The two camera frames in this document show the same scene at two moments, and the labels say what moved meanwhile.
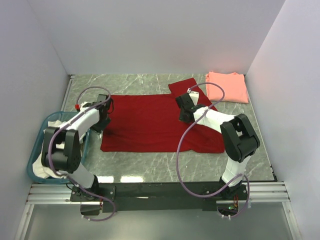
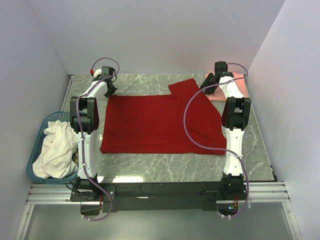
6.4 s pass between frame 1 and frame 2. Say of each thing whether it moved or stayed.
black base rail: stayed
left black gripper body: moved
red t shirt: stayed
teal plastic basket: stayed
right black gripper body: moved
